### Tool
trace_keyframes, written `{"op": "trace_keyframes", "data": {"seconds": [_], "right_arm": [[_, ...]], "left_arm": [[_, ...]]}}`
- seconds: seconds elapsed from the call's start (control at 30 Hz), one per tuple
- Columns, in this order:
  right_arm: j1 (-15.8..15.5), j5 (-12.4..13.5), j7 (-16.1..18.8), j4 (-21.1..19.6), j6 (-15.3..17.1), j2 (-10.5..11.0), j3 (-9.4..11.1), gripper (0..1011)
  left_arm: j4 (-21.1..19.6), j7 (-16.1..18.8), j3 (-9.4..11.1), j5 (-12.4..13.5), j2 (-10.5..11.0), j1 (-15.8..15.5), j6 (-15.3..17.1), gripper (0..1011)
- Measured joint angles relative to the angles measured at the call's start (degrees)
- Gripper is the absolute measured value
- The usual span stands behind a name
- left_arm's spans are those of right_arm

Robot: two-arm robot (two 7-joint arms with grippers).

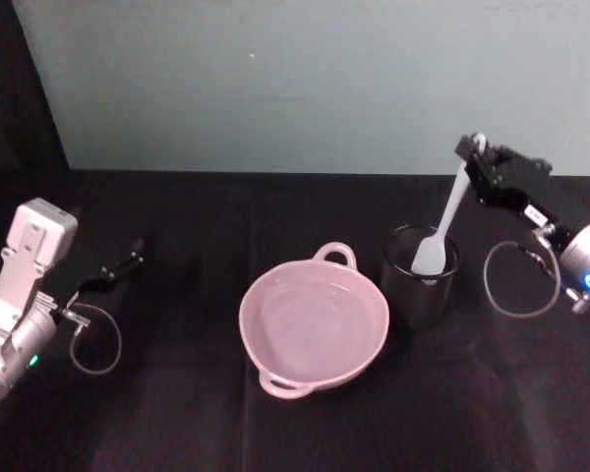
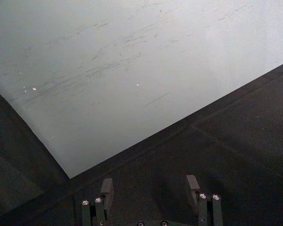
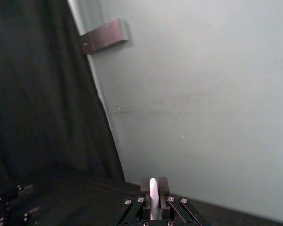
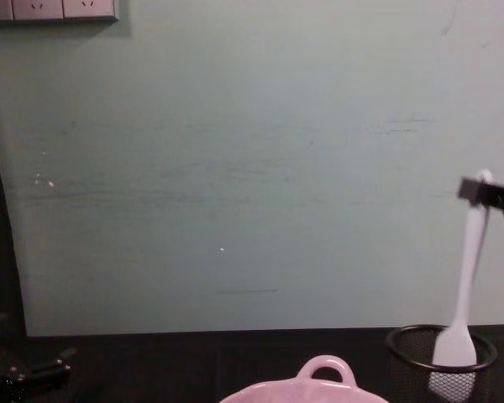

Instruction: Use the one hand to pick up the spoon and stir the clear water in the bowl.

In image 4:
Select white plastic rice spoon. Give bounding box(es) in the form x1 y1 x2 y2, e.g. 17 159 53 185
428 168 495 395

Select black table cloth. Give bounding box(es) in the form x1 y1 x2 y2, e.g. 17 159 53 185
0 323 504 403

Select black mesh utensil holder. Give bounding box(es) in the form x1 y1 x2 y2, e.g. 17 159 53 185
385 323 499 403

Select pink ceramic pot with handle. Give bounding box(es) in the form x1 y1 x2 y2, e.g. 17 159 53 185
218 353 392 403

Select grey wall socket panel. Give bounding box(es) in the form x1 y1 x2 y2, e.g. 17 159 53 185
0 0 120 24

